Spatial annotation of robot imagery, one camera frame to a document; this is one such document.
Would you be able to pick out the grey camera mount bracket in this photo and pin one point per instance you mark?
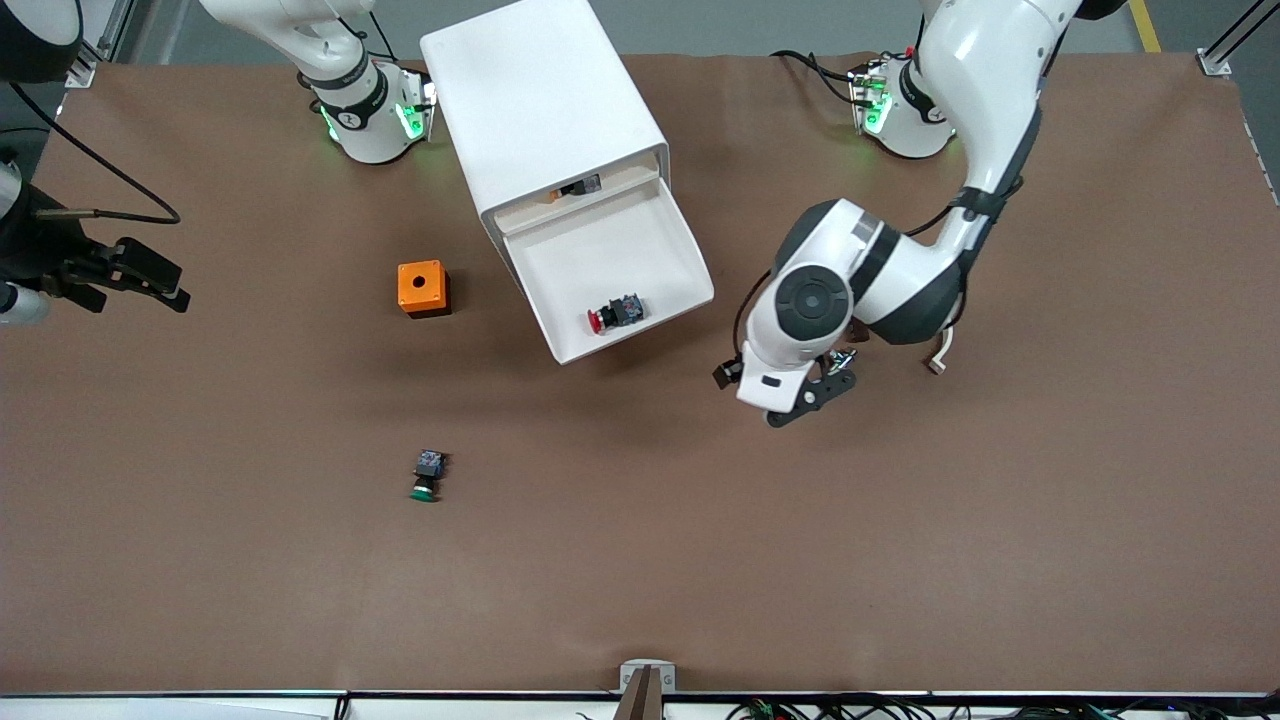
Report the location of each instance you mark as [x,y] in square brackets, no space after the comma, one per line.
[647,680]

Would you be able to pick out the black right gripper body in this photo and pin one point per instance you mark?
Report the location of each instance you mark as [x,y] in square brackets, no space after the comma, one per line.
[42,252]

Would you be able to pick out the aluminium frame post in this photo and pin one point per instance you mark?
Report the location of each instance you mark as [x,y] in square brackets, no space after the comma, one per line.
[1218,58]
[100,40]

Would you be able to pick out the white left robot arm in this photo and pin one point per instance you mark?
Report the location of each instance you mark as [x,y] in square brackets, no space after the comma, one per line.
[990,80]

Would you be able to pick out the red push button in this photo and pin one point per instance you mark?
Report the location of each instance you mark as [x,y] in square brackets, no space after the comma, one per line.
[615,314]

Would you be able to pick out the green push button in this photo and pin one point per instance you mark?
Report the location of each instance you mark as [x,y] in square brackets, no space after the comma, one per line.
[428,475]

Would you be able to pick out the orange push button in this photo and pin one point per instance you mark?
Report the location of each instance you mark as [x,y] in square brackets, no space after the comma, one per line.
[578,187]

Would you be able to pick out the white curved bracket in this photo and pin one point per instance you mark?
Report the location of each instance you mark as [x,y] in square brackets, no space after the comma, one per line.
[940,355]

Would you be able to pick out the orange button box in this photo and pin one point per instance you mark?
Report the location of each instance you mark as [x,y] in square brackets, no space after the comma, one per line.
[420,283]

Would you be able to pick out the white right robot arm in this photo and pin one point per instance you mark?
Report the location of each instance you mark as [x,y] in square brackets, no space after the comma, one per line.
[370,130]

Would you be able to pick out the white table edge rail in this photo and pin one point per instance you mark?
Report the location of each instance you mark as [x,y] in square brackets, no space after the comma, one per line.
[200,706]

